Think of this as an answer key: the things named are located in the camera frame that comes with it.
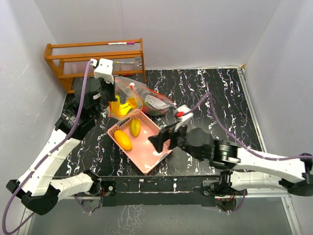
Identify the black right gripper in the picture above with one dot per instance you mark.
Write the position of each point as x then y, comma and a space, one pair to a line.
157, 140

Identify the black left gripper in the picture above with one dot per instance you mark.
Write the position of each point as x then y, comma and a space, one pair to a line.
111, 85

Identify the yellow banana bunch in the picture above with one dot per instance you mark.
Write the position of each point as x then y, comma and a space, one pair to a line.
119, 109

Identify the red strawberry bunch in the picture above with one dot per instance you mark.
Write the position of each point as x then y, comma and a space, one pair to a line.
149, 109

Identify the clear orange-zip bag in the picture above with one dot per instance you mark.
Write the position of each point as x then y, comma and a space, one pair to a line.
159, 101

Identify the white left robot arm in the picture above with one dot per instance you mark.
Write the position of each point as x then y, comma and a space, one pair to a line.
38, 190

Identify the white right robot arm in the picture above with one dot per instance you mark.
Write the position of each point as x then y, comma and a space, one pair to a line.
241, 169

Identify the yellow lemon slice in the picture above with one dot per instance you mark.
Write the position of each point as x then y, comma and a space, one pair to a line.
135, 127

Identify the pink perforated plastic basket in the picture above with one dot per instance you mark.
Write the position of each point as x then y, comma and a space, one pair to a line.
143, 154

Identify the green cap marker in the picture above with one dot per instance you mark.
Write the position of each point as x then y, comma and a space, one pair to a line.
123, 62

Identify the yellow mango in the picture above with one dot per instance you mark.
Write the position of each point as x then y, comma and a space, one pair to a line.
123, 140

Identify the grey binder clip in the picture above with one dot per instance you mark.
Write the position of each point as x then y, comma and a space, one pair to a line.
138, 61

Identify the pink cap marker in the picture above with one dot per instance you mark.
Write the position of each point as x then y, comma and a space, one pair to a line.
121, 43

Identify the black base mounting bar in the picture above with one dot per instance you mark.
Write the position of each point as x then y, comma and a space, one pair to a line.
157, 190

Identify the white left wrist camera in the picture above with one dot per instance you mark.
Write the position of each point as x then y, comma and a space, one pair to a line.
103, 68

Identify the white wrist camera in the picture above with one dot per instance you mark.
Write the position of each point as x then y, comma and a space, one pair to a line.
103, 68
183, 115

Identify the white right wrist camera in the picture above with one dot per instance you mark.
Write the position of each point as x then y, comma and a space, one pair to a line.
183, 115

